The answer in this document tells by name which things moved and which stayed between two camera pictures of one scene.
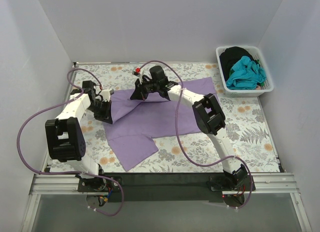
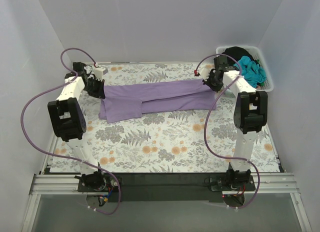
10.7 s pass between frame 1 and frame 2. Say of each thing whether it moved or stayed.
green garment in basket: stayed
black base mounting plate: stayed
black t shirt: stayed
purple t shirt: moved
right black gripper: moved
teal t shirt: stayed
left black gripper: moved
